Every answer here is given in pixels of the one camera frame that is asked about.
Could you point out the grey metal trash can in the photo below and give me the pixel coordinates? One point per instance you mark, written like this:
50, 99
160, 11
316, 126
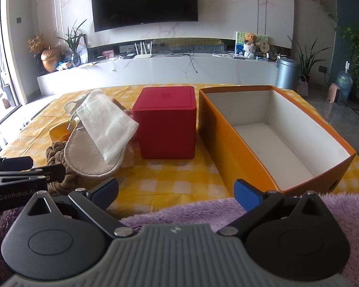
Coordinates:
288, 73

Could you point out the golden acorn jar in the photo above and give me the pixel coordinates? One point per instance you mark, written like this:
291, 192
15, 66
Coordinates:
50, 57

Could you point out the white cloth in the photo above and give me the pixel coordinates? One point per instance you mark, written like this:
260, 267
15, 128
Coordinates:
108, 125

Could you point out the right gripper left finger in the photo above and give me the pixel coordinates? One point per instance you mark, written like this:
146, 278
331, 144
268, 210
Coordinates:
92, 204

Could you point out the blue water jug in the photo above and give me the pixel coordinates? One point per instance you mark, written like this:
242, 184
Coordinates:
344, 82

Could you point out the green plant in vase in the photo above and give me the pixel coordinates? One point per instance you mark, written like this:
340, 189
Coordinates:
72, 38

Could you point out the yellow checkered tablecloth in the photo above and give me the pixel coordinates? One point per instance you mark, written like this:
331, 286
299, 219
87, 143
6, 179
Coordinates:
149, 185

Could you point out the white wifi router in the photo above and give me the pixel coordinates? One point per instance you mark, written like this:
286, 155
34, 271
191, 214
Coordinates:
143, 50

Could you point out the purple fluffy blanket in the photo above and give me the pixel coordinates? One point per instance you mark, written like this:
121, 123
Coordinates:
308, 241

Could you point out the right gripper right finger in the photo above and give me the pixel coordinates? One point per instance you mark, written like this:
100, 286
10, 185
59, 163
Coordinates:
256, 203

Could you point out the white marble tv bench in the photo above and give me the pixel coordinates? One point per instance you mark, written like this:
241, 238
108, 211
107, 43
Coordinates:
160, 69

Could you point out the teddy bear figure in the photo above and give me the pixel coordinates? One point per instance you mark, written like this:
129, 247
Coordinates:
249, 46

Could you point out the brown braided plush towel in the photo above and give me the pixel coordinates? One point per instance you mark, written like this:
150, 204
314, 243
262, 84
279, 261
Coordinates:
55, 154

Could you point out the black wall television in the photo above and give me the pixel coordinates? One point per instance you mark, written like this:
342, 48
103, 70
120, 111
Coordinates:
108, 14

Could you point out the beige bath mitt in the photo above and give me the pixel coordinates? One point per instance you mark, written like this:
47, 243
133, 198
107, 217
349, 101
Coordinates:
84, 158

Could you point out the orange cardboard box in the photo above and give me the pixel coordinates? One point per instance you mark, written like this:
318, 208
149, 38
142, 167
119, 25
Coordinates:
274, 142

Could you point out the red square box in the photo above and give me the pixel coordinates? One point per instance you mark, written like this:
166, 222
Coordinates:
167, 122

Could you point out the hanging ivy plant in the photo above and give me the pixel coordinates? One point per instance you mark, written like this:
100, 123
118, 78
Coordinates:
354, 44

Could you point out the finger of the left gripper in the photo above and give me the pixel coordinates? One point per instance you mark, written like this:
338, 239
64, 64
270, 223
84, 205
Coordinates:
16, 163
33, 173

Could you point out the potted floor plant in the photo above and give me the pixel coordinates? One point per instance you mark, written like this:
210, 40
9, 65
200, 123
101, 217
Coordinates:
306, 59

